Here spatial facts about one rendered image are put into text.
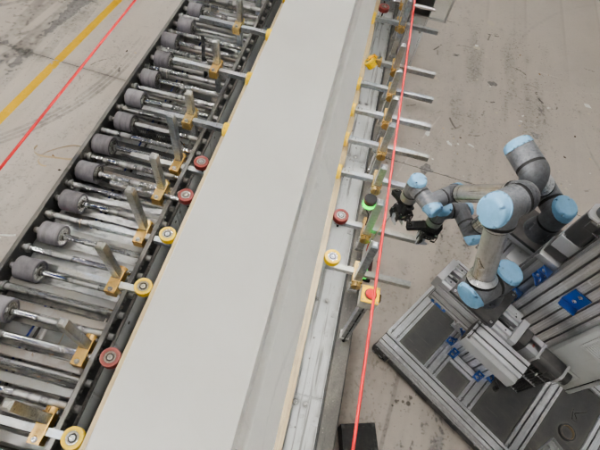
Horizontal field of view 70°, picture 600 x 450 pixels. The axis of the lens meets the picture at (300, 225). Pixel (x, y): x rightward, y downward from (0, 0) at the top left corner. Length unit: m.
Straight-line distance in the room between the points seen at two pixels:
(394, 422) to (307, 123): 2.60
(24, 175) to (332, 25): 3.47
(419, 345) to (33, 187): 2.92
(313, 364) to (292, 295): 1.81
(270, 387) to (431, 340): 2.52
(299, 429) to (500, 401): 1.30
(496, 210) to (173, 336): 1.36
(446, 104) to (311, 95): 4.16
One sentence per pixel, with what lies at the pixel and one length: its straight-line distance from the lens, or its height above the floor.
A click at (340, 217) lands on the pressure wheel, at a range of 2.20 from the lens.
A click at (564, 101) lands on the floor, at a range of 5.27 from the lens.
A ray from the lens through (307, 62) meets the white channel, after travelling 0.41.
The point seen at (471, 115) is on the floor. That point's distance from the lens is 4.52.
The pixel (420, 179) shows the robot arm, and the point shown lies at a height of 1.35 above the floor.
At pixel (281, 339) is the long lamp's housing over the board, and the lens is 0.35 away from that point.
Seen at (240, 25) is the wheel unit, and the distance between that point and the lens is 3.16.
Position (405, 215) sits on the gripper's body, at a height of 1.13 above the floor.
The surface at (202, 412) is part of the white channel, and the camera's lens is 0.25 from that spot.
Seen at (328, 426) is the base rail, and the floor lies 0.70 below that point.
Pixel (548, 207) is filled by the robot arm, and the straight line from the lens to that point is 2.26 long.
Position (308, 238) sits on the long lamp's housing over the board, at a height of 2.37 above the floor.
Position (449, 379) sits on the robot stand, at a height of 0.21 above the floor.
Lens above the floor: 2.71
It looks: 58 degrees down
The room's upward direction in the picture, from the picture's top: 12 degrees clockwise
